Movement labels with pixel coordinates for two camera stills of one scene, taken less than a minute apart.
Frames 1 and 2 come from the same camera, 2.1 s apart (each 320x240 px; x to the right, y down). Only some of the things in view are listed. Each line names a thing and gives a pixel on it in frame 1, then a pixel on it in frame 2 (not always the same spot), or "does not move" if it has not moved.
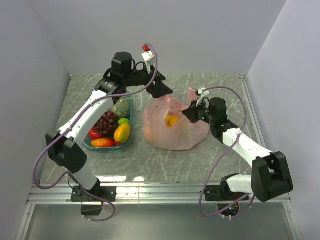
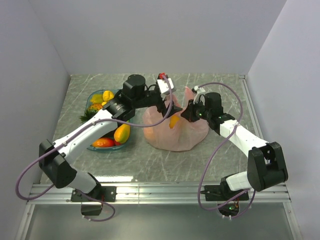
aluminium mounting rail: x=152 y=193 does not move
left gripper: x=160 y=89 to x=162 y=107
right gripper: x=189 y=113 does not move
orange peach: x=173 y=119 does not move
